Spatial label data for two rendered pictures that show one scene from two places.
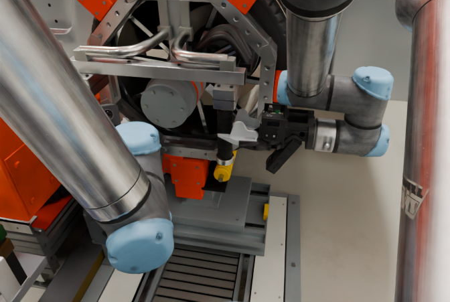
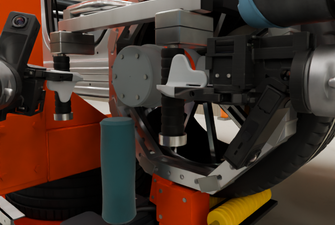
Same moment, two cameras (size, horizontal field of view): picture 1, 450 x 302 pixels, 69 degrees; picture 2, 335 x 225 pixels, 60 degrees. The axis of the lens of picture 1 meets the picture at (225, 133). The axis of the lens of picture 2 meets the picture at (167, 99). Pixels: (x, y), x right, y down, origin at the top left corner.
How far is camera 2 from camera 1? 0.53 m
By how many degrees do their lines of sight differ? 41
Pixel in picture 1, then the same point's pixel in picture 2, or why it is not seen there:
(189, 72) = (142, 7)
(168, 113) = (133, 84)
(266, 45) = not seen: hidden behind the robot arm
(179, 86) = (151, 51)
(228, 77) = (181, 1)
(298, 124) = (274, 50)
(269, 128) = (221, 60)
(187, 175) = (173, 210)
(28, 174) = (11, 146)
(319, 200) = not seen: outside the picture
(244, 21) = not seen: outside the picture
